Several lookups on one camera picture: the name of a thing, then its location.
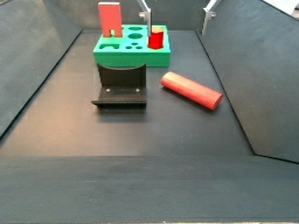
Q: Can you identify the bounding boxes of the black curved cradle fixture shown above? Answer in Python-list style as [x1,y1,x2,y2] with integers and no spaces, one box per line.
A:
[91,64,147,107]

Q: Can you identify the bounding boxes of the short red hexagonal peg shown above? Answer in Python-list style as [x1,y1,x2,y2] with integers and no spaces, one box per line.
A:
[147,27,165,50]

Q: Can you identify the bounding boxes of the long red cylinder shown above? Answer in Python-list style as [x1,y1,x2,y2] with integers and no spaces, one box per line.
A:
[161,72,223,110]

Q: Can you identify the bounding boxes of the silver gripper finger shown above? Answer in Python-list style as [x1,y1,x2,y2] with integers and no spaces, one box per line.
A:
[201,0,221,34]
[137,0,153,36]

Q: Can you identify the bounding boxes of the red arch block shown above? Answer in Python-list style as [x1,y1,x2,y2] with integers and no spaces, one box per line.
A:
[98,2,123,38]

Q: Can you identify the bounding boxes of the green shape sorter block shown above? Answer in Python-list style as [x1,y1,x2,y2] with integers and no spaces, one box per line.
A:
[94,24,171,67]

